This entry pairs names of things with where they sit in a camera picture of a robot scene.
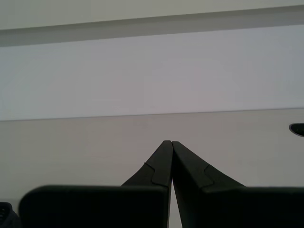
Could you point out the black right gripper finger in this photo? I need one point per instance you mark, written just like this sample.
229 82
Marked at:
237 209
95 209

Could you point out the black perforated plastic basket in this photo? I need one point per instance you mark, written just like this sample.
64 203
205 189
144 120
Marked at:
6 221

